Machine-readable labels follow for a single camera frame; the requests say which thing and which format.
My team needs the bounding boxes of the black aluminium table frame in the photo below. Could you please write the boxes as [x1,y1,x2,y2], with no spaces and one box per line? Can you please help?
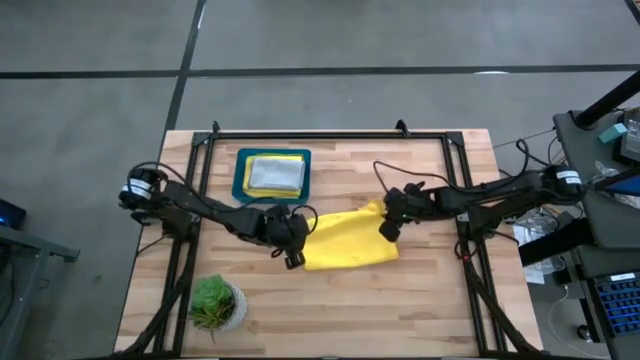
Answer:
[113,119,551,360]

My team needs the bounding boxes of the teal plastic bin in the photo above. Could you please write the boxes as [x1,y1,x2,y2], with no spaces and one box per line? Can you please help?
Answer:
[231,147,312,205]

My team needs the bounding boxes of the black diagonal pole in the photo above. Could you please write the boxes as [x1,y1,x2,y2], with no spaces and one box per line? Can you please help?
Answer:
[573,69,640,130]

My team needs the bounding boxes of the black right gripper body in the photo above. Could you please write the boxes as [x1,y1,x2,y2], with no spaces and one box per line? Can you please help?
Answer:
[378,187,437,244]

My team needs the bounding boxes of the white paper sheet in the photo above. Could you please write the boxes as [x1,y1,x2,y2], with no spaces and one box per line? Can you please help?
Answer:
[512,214,551,286]

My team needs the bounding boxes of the grey microfiber towel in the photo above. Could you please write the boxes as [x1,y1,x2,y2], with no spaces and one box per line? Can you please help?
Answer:
[247,156,307,192]

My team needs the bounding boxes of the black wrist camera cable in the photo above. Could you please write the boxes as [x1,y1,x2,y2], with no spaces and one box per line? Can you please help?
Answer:
[269,202,320,260]
[372,160,454,194]

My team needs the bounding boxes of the yellow microfiber towel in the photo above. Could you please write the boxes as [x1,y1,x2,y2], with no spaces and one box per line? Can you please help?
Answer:
[302,198,401,272]
[242,152,306,199]

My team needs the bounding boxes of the tangled floor cables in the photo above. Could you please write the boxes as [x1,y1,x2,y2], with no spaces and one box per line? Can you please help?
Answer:
[494,128,569,177]

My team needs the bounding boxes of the grey metal stand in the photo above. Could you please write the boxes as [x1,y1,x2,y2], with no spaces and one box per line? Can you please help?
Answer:
[0,224,81,360]

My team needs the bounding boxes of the colourful backlit keyboard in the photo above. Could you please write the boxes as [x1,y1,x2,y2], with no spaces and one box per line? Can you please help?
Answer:
[592,272,640,339]

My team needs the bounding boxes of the small teal box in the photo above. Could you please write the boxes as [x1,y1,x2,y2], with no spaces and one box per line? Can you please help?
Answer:
[598,122,629,145]

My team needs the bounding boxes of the black box with blue light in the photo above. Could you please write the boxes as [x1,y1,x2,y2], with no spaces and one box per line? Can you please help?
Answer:
[0,198,27,231]

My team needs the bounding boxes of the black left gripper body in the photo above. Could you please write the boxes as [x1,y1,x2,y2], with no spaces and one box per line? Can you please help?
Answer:
[263,204,312,270]

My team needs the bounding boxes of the blue tablet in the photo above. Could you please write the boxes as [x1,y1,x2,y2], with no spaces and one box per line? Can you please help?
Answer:
[605,174,640,197]

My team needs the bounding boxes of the grey side desk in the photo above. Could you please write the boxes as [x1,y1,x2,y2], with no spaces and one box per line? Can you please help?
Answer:
[552,107,640,251]

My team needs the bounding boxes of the black desk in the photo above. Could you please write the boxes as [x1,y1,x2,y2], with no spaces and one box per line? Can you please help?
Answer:
[569,244,640,360]

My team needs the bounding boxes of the green plant in white pot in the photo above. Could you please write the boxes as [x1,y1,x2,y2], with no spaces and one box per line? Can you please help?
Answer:
[188,274,249,344]

